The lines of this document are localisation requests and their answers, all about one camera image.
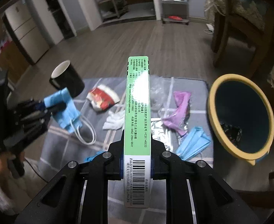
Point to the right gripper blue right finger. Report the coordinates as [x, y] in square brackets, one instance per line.
[152, 167]

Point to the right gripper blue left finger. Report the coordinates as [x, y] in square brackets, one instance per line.
[121, 166]

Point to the blue glove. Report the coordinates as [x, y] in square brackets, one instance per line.
[90, 158]

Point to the green white medicine box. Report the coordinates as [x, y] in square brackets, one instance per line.
[137, 134]

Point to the white tissue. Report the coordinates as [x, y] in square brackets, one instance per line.
[114, 121]

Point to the purple snack wrapper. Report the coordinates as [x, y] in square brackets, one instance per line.
[177, 120]

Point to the blue face mask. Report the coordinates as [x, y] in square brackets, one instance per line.
[70, 118]
[195, 142]

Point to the red floral paper bowl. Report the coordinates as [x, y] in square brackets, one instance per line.
[102, 98]

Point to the person's left hand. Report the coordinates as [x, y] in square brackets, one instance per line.
[4, 157]

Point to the silver foil blister tray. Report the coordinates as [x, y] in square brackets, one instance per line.
[161, 133]

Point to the grey plaid table mat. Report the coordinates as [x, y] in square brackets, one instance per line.
[61, 147]

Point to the clear plastic bag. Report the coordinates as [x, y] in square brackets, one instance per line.
[160, 93]

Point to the black mug white inside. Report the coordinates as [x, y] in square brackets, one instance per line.
[65, 76]

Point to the teal bin yellow rim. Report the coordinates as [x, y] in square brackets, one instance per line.
[237, 101]

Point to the white refrigerator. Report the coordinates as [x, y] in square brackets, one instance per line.
[24, 31]

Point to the white power strip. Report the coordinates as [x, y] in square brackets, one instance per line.
[209, 29]

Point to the grey rolling shelf cart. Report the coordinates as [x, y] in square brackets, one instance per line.
[175, 11]

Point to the wooden chair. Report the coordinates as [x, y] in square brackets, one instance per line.
[232, 24]

